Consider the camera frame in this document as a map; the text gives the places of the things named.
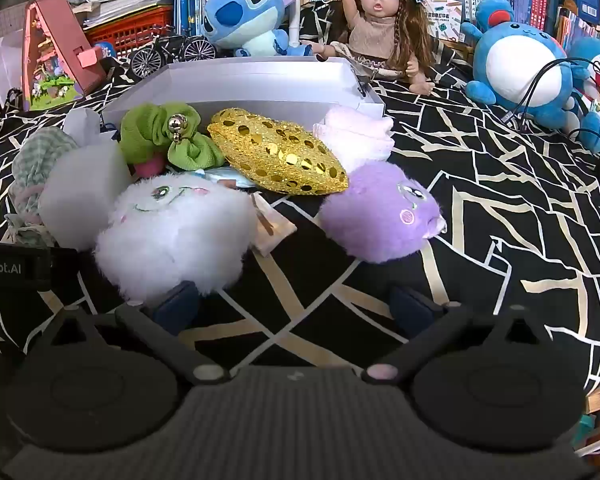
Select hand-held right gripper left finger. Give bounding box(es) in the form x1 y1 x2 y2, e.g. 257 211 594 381
40 280 231 386

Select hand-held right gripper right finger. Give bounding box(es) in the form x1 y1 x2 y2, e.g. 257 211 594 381
362 285 553 386

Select white fluffy plush toy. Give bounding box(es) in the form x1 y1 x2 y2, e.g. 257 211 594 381
94 172 258 306

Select green checked cloth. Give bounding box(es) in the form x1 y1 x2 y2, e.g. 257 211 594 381
5 126 78 241

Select white tissue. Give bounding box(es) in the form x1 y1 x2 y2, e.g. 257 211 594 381
38 108 133 251

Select purple fluffy plush toy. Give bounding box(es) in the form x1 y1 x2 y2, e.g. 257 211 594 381
319 160 447 264

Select pink checked packet with bow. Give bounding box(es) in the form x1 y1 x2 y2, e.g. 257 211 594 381
250 192 298 256

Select light blue tissue packet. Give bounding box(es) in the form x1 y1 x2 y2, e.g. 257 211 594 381
200 167 256 191

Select green scrunchie with bell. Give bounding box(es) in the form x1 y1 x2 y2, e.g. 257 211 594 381
119 101 226 171

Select pale pink cloth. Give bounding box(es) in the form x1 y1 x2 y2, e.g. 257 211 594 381
312 106 396 173

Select gold sequin pouch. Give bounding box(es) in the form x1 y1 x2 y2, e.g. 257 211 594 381
207 107 349 196

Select white cardboard box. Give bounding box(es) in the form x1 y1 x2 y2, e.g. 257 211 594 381
101 56 386 133

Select black patterned blanket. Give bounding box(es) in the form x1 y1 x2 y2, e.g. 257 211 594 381
0 0 600 396

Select white board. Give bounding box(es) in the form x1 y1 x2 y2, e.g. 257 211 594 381
0 35 28 106

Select pink triangular house model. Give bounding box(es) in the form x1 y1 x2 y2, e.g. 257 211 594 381
21 0 108 112

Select grey grid board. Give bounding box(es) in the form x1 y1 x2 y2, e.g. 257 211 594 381
0 2 28 36

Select black model bicycle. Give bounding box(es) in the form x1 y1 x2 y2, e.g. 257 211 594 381
130 34 217 80

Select red basket under book stack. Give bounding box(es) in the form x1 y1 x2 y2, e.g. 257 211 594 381
84 6 175 58

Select round blue white plush toy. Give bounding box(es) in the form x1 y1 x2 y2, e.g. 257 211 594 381
461 0 588 128

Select long-haired baby doll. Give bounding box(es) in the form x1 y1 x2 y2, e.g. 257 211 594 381
300 0 436 96

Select white printed carton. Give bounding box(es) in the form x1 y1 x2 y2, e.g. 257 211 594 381
415 0 463 43

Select blue alien plush toy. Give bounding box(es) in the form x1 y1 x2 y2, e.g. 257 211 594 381
200 0 313 58

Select black cables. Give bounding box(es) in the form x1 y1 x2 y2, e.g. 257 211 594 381
505 57 600 171

